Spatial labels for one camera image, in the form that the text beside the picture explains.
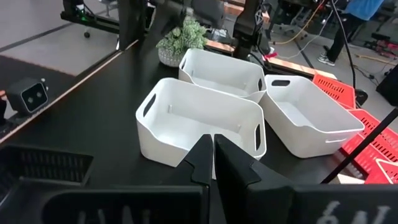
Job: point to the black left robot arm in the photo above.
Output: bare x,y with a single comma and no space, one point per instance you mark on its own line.
247,25

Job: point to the person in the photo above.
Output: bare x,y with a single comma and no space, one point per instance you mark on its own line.
340,34

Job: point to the green artificial potted plant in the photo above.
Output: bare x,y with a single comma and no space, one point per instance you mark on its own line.
183,39

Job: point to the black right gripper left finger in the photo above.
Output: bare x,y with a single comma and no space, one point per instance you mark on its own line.
192,174

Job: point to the black slotted plastic basket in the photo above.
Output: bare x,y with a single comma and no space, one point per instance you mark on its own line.
40,165

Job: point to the red tag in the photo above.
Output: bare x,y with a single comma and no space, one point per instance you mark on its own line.
270,56

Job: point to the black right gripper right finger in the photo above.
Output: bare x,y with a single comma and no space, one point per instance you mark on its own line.
242,186

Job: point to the black metal rig frame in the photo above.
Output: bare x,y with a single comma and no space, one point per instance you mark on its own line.
132,21

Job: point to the dark grey office chair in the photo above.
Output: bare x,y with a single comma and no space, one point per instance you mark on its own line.
207,12

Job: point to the black depth camera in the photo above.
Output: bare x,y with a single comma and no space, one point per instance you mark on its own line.
29,98

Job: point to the black machine with green light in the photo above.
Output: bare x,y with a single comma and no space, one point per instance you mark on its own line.
93,19

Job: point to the black table mat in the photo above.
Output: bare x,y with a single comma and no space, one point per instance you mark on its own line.
102,118

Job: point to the white plastic basket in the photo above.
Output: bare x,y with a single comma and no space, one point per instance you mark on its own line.
199,109
224,68
304,109

